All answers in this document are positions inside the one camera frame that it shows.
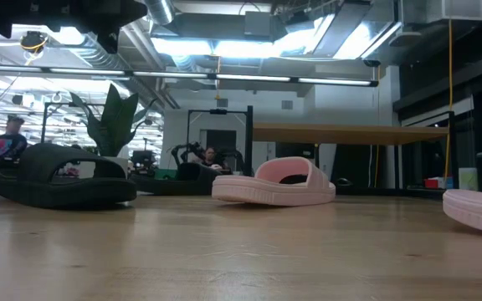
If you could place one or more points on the black slide sandal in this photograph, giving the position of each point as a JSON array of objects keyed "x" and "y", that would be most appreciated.
[
  {"x": 78, "y": 192},
  {"x": 174, "y": 186}
]

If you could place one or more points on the pink slide sandal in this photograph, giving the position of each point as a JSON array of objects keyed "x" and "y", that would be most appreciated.
[
  {"x": 479, "y": 213},
  {"x": 266, "y": 190}
]

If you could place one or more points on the round black ceiling device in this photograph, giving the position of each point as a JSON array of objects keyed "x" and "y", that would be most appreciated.
[{"x": 34, "y": 41}]

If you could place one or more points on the long LED light bar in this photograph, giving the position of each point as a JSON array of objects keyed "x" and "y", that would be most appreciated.
[{"x": 170, "y": 74}]

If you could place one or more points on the snake plant in white pot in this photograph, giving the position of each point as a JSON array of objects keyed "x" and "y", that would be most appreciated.
[{"x": 113, "y": 121}]

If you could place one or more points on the background robot workstation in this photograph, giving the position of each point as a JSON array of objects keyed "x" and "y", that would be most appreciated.
[{"x": 218, "y": 111}]

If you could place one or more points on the person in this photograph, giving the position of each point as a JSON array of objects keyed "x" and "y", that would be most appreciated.
[
  {"x": 210, "y": 156},
  {"x": 11, "y": 144}
]

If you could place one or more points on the red box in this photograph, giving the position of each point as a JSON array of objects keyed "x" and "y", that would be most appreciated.
[{"x": 431, "y": 183}]

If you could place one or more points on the light green box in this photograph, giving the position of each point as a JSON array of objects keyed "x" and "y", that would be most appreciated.
[{"x": 468, "y": 179}]

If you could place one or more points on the silver spiral air duct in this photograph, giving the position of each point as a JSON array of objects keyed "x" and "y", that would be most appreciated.
[
  {"x": 159, "y": 10},
  {"x": 103, "y": 54}
]

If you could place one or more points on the background black rig frame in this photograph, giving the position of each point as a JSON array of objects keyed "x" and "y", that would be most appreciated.
[{"x": 44, "y": 121}]

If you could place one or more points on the wall vent grille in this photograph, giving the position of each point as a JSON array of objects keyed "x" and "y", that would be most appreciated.
[
  {"x": 222, "y": 103},
  {"x": 287, "y": 104}
]

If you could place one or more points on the wooden shelf with black frame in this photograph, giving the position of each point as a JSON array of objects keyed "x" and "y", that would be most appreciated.
[{"x": 350, "y": 134}]

